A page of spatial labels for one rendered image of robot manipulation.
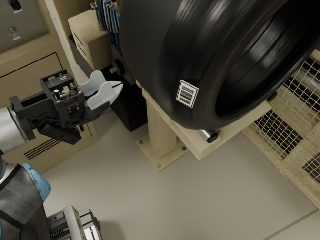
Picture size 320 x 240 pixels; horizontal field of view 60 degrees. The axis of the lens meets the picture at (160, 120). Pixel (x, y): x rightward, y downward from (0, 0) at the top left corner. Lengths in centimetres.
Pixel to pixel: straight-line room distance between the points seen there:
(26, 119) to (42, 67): 81
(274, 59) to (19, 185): 89
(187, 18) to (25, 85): 95
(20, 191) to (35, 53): 60
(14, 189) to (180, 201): 111
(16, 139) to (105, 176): 135
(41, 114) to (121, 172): 133
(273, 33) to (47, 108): 80
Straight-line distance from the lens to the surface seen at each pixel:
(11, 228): 89
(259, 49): 108
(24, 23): 123
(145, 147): 187
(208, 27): 51
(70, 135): 60
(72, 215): 109
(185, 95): 58
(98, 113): 56
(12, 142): 53
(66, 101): 52
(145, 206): 175
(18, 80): 132
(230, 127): 106
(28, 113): 52
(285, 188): 194
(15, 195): 88
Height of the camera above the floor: 169
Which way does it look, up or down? 58 degrees down
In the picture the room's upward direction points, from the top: straight up
